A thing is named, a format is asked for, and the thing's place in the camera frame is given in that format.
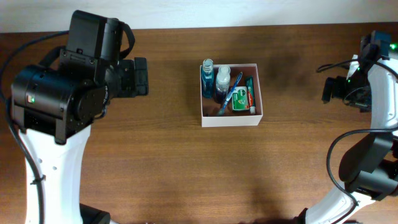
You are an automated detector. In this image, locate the green red toothpaste tube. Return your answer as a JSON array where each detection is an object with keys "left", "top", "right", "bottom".
[{"left": 245, "top": 76, "right": 256, "bottom": 115}]

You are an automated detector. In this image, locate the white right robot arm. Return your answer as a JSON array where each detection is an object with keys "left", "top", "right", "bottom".
[{"left": 294, "top": 30, "right": 397, "bottom": 224}]

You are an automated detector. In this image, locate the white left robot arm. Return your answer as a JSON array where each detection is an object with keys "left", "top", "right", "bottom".
[{"left": 4, "top": 10, "right": 149, "bottom": 223}]

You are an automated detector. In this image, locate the green soap box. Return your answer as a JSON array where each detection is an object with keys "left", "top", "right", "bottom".
[{"left": 231, "top": 86, "right": 249, "bottom": 111}]

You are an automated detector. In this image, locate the clear purple liquid bottle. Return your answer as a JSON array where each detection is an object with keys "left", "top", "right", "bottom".
[{"left": 215, "top": 65, "right": 231, "bottom": 103}]

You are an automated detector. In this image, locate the teal mouthwash bottle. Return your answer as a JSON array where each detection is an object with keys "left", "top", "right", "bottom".
[{"left": 201, "top": 58, "right": 214, "bottom": 98}]

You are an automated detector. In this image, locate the white cardboard box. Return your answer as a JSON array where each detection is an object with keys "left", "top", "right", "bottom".
[{"left": 200, "top": 63, "right": 263, "bottom": 127}]

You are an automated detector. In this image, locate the blue white toothbrush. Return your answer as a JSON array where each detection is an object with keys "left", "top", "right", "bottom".
[{"left": 217, "top": 72, "right": 243, "bottom": 116}]

